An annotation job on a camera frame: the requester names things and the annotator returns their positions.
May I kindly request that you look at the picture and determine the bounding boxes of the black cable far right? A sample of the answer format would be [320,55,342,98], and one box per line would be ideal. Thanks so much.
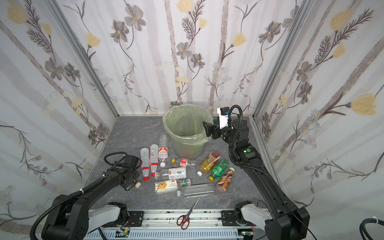
[359,216,384,240]

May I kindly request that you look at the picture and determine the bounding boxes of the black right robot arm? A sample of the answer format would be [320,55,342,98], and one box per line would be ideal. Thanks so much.
[203,105,310,240]

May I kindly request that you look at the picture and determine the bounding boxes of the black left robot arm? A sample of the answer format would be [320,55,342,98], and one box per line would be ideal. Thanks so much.
[30,152,143,240]

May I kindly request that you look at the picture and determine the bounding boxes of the green plastic bottle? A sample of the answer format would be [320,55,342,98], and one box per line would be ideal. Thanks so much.
[209,159,229,182]

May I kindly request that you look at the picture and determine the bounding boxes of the green plastic bin liner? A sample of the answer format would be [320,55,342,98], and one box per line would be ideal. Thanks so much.
[163,104,213,146]

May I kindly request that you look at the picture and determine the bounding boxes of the yellow tea bottle red label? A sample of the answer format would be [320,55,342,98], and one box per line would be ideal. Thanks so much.
[197,151,221,177]

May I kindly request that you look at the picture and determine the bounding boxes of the green mesh waste bin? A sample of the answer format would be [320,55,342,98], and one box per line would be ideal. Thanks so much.
[163,104,213,159]

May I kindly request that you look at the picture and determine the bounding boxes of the clear square bottle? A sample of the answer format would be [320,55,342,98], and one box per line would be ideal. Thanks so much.
[177,183,215,199]

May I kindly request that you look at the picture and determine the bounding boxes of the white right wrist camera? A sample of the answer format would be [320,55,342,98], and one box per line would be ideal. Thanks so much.
[217,107,230,129]

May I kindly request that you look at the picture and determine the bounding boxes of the sunflower label bottle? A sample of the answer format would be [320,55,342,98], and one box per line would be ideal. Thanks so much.
[155,179,191,194]

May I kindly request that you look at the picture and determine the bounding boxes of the brown coffee bottle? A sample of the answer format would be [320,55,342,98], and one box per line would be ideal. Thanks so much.
[216,167,235,194]
[131,180,142,189]

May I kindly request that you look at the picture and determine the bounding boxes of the red handled scissors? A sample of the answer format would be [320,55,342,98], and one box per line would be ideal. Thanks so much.
[177,198,200,230]

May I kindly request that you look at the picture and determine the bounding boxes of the red cap white bottle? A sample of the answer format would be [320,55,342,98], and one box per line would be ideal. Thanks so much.
[140,148,150,181]
[150,144,159,177]

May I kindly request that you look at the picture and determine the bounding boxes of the clear bottle red white label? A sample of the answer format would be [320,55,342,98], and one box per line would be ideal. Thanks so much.
[158,135,169,168]

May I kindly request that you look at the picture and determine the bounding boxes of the small yellow cap bottle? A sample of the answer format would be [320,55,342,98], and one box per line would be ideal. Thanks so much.
[172,158,197,169]

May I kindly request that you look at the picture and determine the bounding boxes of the aluminium rail base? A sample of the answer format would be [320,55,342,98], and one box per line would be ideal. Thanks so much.
[55,208,305,240]

